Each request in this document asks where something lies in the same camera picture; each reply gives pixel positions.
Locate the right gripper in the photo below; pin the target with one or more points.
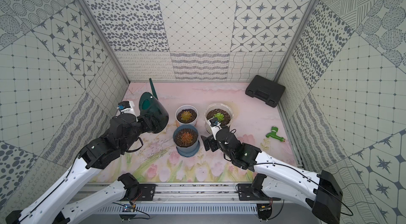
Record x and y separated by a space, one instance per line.
211 141

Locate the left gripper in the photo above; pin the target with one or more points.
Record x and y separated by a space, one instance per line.
139 122

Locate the green watering can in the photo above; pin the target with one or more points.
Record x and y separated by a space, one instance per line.
153 116

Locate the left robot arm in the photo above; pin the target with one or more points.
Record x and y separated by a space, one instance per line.
54 207

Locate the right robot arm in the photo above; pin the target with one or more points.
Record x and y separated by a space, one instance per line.
318 192

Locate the blue succulent pot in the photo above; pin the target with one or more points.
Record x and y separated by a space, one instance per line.
186 140

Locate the large white succulent pot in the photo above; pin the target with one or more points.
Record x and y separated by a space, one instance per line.
222 112

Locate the small white succulent pot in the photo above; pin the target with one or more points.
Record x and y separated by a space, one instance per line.
186 115

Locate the black plastic case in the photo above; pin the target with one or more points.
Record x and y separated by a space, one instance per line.
265 90

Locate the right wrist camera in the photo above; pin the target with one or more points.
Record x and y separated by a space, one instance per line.
215 126

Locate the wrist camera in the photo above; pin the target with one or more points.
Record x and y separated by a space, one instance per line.
126 107
215 126

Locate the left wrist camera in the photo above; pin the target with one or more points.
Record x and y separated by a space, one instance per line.
126 107

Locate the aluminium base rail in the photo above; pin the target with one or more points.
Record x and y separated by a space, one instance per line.
180 192

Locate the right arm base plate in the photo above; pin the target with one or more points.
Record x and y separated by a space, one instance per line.
247 193

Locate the green hose nozzle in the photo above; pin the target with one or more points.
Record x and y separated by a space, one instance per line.
274 134

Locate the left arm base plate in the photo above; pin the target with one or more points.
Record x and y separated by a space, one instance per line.
141 192

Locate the white slotted cable duct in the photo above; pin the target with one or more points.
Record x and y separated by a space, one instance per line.
195 208

